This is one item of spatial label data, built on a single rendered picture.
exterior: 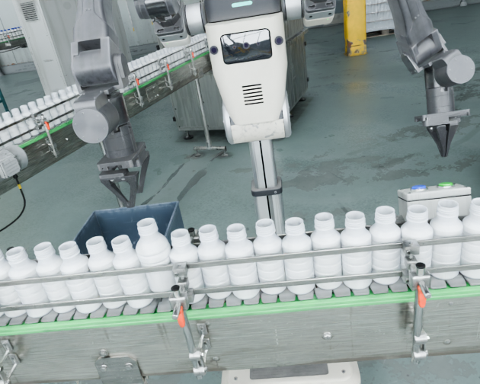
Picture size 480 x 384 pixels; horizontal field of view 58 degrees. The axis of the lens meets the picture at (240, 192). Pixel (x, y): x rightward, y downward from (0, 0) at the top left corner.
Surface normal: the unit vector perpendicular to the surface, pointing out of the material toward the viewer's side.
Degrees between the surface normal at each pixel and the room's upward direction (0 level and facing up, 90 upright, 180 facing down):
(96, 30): 53
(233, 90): 90
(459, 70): 70
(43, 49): 90
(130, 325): 90
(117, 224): 90
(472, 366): 0
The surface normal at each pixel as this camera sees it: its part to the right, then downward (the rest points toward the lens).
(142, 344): -0.04, 0.46
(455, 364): -0.14, -0.88
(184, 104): -0.35, 0.47
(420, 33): 0.30, 0.50
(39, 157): 0.93, 0.04
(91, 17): -0.12, -0.16
